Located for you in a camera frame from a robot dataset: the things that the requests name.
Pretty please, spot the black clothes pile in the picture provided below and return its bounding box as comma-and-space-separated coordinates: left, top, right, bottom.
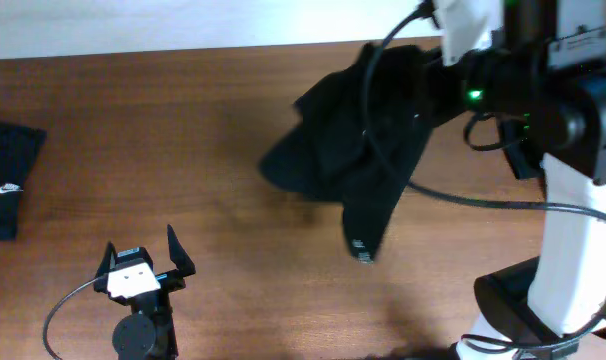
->
497, 119, 544, 180

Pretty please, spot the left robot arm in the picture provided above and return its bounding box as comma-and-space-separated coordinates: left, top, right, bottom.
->
93, 226, 196, 360

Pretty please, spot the folded black Nike garment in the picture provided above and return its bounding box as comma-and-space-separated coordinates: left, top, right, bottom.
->
0, 122, 47, 241

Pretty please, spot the right black camera cable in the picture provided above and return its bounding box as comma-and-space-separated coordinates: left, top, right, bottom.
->
360, 2, 606, 354

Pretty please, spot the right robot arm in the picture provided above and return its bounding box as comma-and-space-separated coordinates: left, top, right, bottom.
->
431, 0, 606, 359

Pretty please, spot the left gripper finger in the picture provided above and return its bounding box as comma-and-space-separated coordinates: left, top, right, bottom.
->
95, 242, 117, 278
167, 224, 196, 277

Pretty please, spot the black t-shirt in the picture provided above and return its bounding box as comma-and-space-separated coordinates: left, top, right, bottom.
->
258, 43, 433, 264

